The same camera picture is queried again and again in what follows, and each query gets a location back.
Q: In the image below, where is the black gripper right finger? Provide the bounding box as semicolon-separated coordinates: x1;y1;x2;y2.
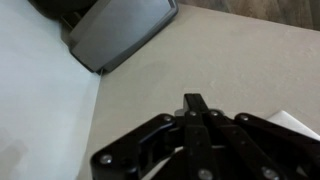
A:
195;93;320;180

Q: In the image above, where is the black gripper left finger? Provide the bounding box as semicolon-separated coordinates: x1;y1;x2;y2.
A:
89;93;214;180

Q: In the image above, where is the grey flat floor object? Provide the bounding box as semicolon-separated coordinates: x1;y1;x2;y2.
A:
67;0;180;74

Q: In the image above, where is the black round floor object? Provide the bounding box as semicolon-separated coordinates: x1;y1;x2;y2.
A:
27;0;101;32

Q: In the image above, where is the white light switch plate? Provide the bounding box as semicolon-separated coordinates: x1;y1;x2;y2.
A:
148;109;320;180

